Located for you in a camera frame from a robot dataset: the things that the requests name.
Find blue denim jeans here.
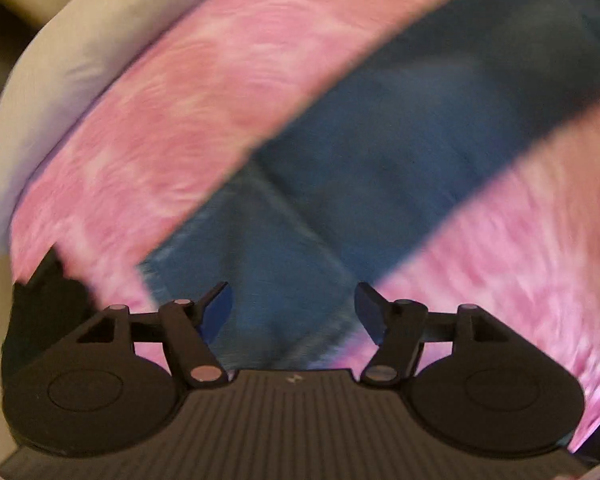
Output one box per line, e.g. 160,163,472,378
137,0,600,373

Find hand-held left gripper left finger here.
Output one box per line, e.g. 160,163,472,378
75,281,231,389

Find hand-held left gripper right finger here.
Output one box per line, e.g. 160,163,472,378
354,281,511,386

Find pink patterned blanket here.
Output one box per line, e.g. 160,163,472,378
10,0,600,448

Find dark cloth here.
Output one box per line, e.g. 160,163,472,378
2,247,96,376

